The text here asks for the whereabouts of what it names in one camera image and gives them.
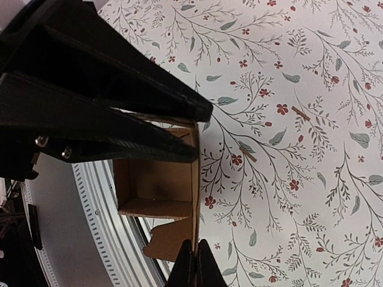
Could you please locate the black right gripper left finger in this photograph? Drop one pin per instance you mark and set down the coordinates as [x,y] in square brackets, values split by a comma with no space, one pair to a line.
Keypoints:
[182,274]

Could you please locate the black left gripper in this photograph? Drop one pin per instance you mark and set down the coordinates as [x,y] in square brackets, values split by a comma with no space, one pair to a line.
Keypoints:
[39,117]

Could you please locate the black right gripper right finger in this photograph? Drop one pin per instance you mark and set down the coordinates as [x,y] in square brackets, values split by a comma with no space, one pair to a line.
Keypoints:
[207,271]

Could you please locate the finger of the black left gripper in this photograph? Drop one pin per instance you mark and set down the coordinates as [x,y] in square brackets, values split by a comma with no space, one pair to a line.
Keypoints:
[67,44]

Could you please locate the brown cardboard box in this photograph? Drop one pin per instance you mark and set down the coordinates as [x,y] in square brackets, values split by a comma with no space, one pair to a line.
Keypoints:
[160,189]

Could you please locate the floral patterned table mat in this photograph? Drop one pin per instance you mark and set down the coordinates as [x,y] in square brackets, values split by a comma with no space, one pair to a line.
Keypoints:
[308,212]

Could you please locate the small brown cardboard scrap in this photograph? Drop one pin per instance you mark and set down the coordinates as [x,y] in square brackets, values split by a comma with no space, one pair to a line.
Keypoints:
[300,113]

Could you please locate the front aluminium rail base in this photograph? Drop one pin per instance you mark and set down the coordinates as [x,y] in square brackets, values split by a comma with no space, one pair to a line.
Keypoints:
[85,241]

